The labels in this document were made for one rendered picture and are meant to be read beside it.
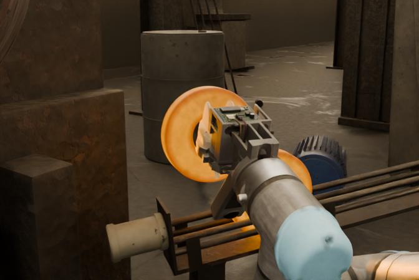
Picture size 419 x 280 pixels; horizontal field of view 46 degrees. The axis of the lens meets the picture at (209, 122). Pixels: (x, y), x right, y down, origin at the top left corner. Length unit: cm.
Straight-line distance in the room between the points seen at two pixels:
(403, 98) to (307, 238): 261
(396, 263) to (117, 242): 40
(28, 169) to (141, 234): 19
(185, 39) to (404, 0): 131
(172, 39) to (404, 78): 143
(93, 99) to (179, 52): 229
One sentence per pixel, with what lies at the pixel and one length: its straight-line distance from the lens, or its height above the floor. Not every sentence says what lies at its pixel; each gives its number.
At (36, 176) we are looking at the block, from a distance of 73.
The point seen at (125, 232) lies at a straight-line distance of 78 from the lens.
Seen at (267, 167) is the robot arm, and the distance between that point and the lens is 57.
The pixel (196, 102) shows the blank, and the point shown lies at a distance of 75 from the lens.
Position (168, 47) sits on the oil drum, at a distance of 318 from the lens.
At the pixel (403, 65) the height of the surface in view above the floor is 71.
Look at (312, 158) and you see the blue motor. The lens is 247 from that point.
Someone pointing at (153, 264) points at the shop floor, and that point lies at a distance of 211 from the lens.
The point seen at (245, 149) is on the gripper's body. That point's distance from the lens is 61.
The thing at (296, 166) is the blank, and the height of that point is 76.
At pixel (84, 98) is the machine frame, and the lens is 89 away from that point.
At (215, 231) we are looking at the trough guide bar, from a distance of 80.
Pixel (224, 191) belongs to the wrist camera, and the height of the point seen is 78.
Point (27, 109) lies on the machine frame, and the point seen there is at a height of 87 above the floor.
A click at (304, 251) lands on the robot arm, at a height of 80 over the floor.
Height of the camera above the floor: 102
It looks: 13 degrees down
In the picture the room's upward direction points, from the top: straight up
